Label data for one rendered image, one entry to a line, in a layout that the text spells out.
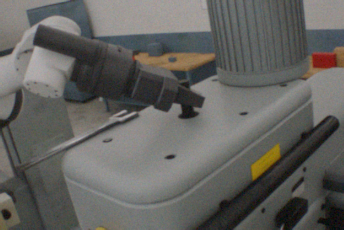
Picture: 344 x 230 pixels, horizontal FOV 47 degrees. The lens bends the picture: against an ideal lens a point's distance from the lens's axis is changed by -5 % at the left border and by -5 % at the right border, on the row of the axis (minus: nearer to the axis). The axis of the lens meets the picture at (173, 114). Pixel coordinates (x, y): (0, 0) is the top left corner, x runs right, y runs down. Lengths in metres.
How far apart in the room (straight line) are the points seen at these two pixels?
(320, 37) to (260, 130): 4.60
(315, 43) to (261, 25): 4.51
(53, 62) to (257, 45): 0.38
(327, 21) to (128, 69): 4.62
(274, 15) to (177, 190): 0.40
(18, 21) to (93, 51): 9.84
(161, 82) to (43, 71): 0.18
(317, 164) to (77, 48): 0.58
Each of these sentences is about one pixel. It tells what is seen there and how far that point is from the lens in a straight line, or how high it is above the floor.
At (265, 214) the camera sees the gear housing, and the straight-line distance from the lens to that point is 0.75.
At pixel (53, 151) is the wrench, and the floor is 1.90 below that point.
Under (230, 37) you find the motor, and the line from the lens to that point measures 0.80.
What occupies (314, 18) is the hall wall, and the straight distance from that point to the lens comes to 5.23.
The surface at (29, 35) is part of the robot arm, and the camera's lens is 0.72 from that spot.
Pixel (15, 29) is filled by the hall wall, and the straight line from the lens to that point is 10.39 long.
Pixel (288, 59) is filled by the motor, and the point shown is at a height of 1.93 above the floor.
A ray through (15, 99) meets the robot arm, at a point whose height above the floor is 1.95.
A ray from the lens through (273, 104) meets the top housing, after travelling 0.71.
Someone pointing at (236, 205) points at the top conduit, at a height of 1.81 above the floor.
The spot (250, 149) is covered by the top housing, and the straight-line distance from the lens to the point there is 0.64.
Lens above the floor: 2.13
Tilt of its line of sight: 19 degrees down
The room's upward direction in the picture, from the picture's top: 11 degrees counter-clockwise
